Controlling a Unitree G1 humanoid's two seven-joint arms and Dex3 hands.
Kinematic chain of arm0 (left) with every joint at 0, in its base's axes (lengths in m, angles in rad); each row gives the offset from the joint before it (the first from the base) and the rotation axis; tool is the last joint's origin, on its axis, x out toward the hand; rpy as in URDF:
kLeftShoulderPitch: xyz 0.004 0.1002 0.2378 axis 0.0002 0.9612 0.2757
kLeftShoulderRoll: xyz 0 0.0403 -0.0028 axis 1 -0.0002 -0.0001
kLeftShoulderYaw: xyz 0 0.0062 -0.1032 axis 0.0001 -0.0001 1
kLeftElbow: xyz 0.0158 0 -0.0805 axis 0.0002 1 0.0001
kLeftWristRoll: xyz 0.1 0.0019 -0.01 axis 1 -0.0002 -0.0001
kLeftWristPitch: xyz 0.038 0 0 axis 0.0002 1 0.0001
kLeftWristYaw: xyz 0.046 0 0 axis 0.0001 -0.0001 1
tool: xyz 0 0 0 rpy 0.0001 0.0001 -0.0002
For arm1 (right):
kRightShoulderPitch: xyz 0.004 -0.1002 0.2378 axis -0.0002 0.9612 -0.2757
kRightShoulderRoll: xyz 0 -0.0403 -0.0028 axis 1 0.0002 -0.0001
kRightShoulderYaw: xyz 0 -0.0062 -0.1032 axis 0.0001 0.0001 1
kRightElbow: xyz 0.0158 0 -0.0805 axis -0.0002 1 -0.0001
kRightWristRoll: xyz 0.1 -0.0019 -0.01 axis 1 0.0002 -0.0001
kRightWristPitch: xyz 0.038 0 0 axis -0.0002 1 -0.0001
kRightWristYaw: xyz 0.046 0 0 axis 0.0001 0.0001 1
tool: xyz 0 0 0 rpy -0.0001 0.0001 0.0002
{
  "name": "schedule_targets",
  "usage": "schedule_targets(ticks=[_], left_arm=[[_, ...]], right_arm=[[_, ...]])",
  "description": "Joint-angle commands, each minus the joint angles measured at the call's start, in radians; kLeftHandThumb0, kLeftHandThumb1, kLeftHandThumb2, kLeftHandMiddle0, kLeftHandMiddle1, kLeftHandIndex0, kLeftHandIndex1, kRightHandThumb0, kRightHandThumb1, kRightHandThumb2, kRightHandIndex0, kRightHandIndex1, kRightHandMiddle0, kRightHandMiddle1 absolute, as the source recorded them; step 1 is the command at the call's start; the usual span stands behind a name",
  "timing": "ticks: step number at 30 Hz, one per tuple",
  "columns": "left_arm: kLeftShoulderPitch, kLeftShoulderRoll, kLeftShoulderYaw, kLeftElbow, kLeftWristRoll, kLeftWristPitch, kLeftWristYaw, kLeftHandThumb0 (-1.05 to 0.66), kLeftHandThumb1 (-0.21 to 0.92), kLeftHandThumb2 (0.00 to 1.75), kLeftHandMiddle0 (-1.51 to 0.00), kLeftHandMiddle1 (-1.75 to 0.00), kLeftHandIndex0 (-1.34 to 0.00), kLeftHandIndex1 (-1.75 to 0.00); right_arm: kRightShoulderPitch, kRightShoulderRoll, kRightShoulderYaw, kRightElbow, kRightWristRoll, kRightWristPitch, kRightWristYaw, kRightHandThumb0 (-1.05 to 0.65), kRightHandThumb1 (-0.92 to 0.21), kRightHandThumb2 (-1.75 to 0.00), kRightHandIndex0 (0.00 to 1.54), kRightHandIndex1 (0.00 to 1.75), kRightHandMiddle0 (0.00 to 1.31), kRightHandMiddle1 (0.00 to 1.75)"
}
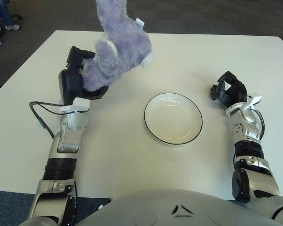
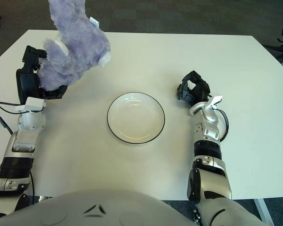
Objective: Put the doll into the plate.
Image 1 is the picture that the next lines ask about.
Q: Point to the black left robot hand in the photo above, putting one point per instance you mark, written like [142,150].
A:
[70,84]

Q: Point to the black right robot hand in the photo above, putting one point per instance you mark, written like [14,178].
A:
[238,94]

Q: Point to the purple plush bunny doll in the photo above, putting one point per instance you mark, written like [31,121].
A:
[122,47]

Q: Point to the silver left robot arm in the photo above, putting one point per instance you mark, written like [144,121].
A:
[66,141]

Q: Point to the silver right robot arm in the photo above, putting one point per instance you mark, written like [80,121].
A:
[247,131]

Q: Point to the white plate with black rim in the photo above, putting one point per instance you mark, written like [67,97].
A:
[173,117]

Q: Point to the white sneaker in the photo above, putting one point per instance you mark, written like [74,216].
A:
[12,27]

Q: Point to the seated person's leg and shoe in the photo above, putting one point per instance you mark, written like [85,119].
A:
[17,16]

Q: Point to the person leg in jeans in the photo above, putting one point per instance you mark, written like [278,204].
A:
[4,13]

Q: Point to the silver robot torso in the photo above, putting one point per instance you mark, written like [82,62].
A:
[155,209]

